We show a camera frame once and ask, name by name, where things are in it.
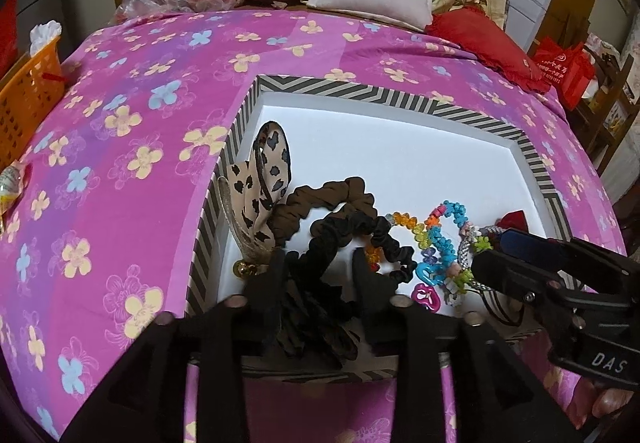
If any blue multicolour bead bracelet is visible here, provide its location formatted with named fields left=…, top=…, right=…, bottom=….
left=412, top=199, right=494, bottom=297

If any orange rainbow bead bracelet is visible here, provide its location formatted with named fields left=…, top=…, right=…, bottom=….
left=363, top=210, right=442, bottom=311

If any black scrunchie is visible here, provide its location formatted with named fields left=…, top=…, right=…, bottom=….
left=300, top=210, right=418, bottom=284

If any right hand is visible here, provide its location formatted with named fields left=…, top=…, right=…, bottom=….
left=567, top=377, right=634, bottom=429

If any red satin bow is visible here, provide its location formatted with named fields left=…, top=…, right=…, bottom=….
left=495, top=210, right=529, bottom=233

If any leopard print bow scrunchie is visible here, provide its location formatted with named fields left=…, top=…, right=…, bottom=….
left=215, top=122, right=378, bottom=279

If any striped black white box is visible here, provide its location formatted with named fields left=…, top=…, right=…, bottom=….
left=184, top=75, right=570, bottom=383

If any wooden chair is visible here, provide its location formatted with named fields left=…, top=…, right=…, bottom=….
left=568, top=47, right=639, bottom=177

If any red shopping bag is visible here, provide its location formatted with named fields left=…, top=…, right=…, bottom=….
left=534, top=37, right=596, bottom=112

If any pink floral bedspread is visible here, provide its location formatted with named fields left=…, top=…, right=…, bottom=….
left=1, top=10, right=624, bottom=437

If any red ruffled cushion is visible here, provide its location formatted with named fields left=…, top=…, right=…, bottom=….
left=425, top=7, right=551, bottom=93

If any orange plastic basket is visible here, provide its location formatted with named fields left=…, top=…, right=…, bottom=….
left=0, top=37, right=66, bottom=169

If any white tissue in basket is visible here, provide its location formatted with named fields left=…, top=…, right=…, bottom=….
left=29, top=20, right=62, bottom=58

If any red paper box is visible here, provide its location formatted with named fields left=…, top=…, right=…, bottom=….
left=0, top=0, right=17, bottom=77

